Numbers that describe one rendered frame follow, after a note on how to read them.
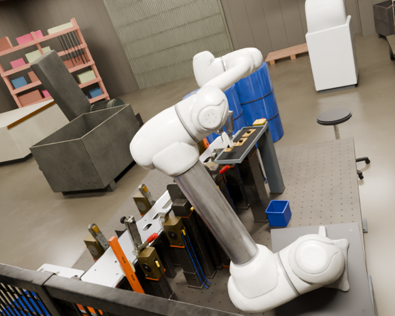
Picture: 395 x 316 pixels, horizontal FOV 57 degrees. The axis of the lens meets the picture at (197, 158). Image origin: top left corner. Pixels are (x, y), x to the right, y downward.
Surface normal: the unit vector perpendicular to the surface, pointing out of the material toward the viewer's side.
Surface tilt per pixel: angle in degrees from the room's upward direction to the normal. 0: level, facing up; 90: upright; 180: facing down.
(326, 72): 90
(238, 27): 90
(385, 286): 0
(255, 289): 82
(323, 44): 90
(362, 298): 43
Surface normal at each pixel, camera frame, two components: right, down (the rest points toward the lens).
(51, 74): 0.86, -0.08
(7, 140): -0.31, 0.48
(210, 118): 0.13, 0.31
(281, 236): -0.41, -0.32
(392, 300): -0.31, -0.87
